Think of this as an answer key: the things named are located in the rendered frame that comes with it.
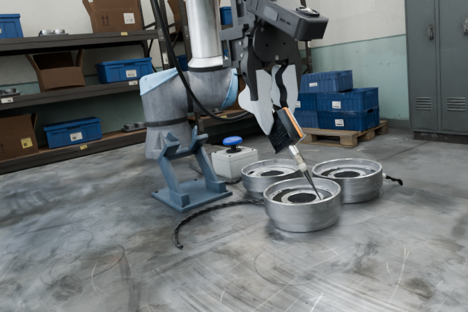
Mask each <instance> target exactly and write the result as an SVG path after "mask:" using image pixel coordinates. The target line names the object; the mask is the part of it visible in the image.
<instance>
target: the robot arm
mask: <svg viewBox="0 0 468 312"><path fill-rule="evenodd" d="M185 1H186V7H187V18H188V24H189V34H190V40H191V46H192V59H191V61H190V62H189V63H188V68H189V71H185V72H182V73H183V75H184V76H185V79H186V80H187V83H188V84H189V87H190V88H191V90H192V92H193V93H194V95H195V96H196V98H197V99H198V101H199V102H200V103H201V104H202V105H203V106H204V107H205V108H206V109H207V110H211V109H221V108H223V107H229V106H231V105H233V104H234V102H235V100H236V97H237V88H238V80H237V70H236V68H241V72H242V76H243V79H244V81H245V83H246V88H245V89H244V90H243V91H242V92H241V93H240V94H239V97H238V101H239V105H240V106H241V107H242V108H243V109H245V110H247V111H249V112H251V113H253V114H254V115H255V117H256V119H257V121H258V124H259V125H260V127H261V128H262V130H263V131H264V133H265V134H267V135H270V134H271V132H272V128H273V126H274V118H273V115H272V107H273V104H275V105H277V106H279V107H281V109H283V108H284V107H287V108H290V110H291V112H292V114H294V111H295V107H296V104H297V96H298V92H299V91H300V84H301V78H302V59H301V55H300V52H299V49H298V40H299V41H304V42H308V41H312V40H316V39H323V36H324V34H325V30H326V28H327V24H328V21H329V18H327V17H325V16H322V15H320V13H319V12H318V11H316V10H314V9H311V8H307V7H304V6H302V5H300V4H298V3H296V2H294V1H292V0H231V12H232V18H233V27H228V28H227V29H224V30H221V22H220V14H219V0H185ZM295 39H296V40H295ZM223 40H226V42H227V48H228V58H227V57H225V55H224V45H223ZM273 61H274V62H275V63H276V64H277V65H274V66H273V68H272V76H271V75H270V74H268V73H267V72H266V71H264V70H263V68H268V67H269V65H270V64H271V63H272V62H273ZM139 83H140V89H141V93H140V95H141V98H142V102H143V110H144V114H145V119H146V126H147V135H146V143H145V148H144V151H145V156H146V158H147V159H158V158H159V156H160V154H161V152H162V150H163V148H164V146H165V144H166V143H168V141H167V140H166V139H165V138H164V136H165V135H167V134H168V132H169V131H171V132H172V133H173V134H174V135H175V136H176V137H177V138H178V139H179V142H180V145H181V147H182V148H188V147H189V145H190V144H191V142H192V129H191V127H190V126H189V122H188V117H187V114H188V113H192V112H197V111H202V110H201V109H200V108H199V107H198V106H197V105H196V103H195V102H194V101H193V99H192V98H191V97H190V95H189V93H188V92H187V90H186V88H185V86H184V84H183V82H182V80H181V78H180V76H179V74H178V72H177V70H176V68H172V69H169V70H165V71H161V72H156V73H154V74H151V75H146V76H144V77H142V78H141V79H140V82H139ZM271 98H272V99H273V101H274V102H273V103H272V101H271Z"/></svg>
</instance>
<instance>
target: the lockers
mask: <svg viewBox="0 0 468 312"><path fill-rule="evenodd" d="M467 28H468V0H405V34H406V52H407V86H408V104H409V130H410V131H414V139H418V140H425V141H438V142H446V143H459V144H467V145H468V35H464V31H467ZM431 34H432V35H431ZM429 35H430V36H433V39H431V40H429V37H430V36H429Z"/></svg>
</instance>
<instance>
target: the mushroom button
mask: <svg viewBox="0 0 468 312"><path fill-rule="evenodd" d="M239 143H242V138H241V137H239V136H230V137H227V138H225V139H224V140H223V144H224V145H230V146H231V150H236V149H237V148H236V144H239Z"/></svg>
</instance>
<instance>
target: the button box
mask: <svg viewBox="0 0 468 312"><path fill-rule="evenodd" d="M236 148H237V149H236V150H231V149H230V148H228V149H225V150H220V151H217V152H214V153H211V154H212V163H213V168H214V171H215V173H216V174H217V175H220V176H223V177H226V178H229V179H234V178H239V177H241V176H242V174H241V170H242V168H243V167H244V166H246V165H248V164H251V163H254V162H258V151H257V150H256V149H253V148H246V147H242V146H236Z"/></svg>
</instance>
